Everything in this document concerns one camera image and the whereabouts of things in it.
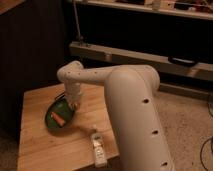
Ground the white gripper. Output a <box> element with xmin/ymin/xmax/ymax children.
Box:
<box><xmin>65</xmin><ymin>90</ymin><xmax>82</xmax><ymax>110</ymax></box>

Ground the green ceramic bowl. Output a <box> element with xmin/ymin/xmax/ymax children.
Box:
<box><xmin>45</xmin><ymin>98</ymin><xmax>75</xmax><ymax>130</ymax></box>

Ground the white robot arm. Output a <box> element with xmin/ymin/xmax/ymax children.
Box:
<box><xmin>57</xmin><ymin>61</ymin><xmax>175</xmax><ymax>171</ymax></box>

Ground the black rectangular box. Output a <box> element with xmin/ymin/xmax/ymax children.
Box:
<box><xmin>54</xmin><ymin>92</ymin><xmax>65</xmax><ymax>101</ymax></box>

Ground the orange carrot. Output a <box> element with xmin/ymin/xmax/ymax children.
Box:
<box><xmin>51</xmin><ymin>112</ymin><xmax>65</xmax><ymax>127</ymax></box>

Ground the clear plastic bottle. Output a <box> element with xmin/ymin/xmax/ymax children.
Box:
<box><xmin>90</xmin><ymin>126</ymin><xmax>108</xmax><ymax>168</ymax></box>

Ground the metal vertical pole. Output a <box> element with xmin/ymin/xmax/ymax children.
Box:
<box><xmin>72</xmin><ymin>0</ymin><xmax>83</xmax><ymax>45</ymax></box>

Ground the cluttered background shelf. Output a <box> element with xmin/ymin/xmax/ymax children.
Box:
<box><xmin>71</xmin><ymin>0</ymin><xmax>213</xmax><ymax>21</ymax></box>

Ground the grey metal rail beam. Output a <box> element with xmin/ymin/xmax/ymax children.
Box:
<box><xmin>69</xmin><ymin>42</ymin><xmax>213</xmax><ymax>82</ymax></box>

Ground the black handle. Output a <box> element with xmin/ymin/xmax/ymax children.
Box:
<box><xmin>168</xmin><ymin>57</ymin><xmax>198</xmax><ymax>67</ymax></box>

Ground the black floor cable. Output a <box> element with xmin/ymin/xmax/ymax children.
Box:
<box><xmin>199</xmin><ymin>94</ymin><xmax>213</xmax><ymax>171</ymax></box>

